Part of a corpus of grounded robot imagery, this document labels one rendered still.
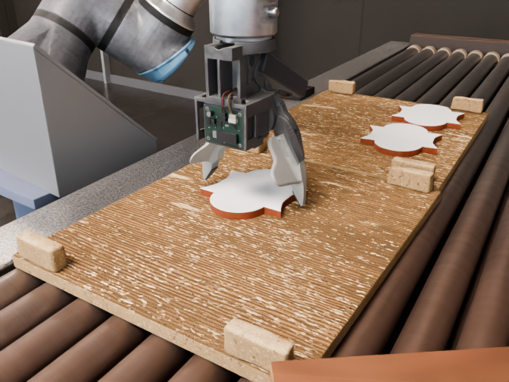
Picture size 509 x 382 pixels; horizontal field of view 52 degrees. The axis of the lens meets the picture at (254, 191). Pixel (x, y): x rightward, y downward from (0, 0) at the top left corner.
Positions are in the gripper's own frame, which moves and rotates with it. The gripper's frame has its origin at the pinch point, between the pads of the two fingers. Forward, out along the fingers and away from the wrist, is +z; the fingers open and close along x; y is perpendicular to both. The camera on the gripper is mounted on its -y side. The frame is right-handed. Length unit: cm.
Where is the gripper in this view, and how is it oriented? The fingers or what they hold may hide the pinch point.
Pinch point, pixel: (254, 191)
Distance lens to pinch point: 68.9
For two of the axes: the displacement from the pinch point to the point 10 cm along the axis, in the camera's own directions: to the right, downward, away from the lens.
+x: 8.4, 2.3, -4.9
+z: 0.0, 9.0, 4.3
